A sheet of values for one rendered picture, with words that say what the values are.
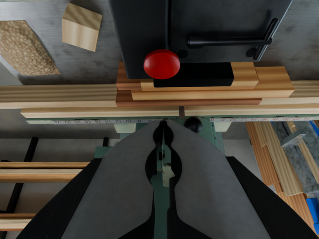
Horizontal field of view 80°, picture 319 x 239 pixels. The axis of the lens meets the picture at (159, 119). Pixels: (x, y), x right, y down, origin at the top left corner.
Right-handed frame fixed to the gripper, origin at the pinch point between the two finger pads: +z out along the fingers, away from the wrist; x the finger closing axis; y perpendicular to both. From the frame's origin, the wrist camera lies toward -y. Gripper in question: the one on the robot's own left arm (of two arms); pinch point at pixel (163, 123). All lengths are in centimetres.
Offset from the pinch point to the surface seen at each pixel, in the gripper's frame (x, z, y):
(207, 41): 3.6, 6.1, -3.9
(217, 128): 21, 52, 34
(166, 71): 0.4, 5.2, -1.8
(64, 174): -108, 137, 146
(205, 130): 5.7, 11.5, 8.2
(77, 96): -15.5, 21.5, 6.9
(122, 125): -16, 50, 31
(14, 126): -189, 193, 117
